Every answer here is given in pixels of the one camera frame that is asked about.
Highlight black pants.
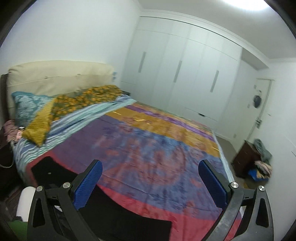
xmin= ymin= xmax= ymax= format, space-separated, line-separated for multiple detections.
xmin=31 ymin=156 xmax=171 ymax=240

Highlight dark wooden side cabinet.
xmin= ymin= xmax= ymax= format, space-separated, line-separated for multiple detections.
xmin=231 ymin=141 xmax=261 ymax=178

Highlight pile of clothes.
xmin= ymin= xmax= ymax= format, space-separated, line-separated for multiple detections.
xmin=244 ymin=138 xmax=273 ymax=189

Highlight blue striped bed sheet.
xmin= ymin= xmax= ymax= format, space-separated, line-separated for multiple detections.
xmin=13 ymin=95 xmax=136 ymax=176

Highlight yellow green floral blanket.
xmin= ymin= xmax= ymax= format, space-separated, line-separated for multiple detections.
xmin=22 ymin=85 xmax=122 ymax=146

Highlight colourful patchwork bedspread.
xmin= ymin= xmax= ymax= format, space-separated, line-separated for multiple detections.
xmin=23 ymin=102 xmax=233 ymax=240

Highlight pink crumpled cloth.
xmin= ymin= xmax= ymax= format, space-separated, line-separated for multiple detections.
xmin=4 ymin=120 xmax=23 ymax=144

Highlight teal floral pillow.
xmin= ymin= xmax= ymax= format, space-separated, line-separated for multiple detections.
xmin=11 ymin=91 xmax=54 ymax=127

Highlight white room door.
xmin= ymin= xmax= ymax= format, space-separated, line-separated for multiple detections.
xmin=235 ymin=78 xmax=273 ymax=145

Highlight cream padded headboard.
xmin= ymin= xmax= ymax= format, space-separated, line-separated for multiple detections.
xmin=6 ymin=60 xmax=114 ymax=118

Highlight white built-in wardrobe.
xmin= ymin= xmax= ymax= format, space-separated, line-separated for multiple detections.
xmin=120 ymin=17 xmax=242 ymax=128

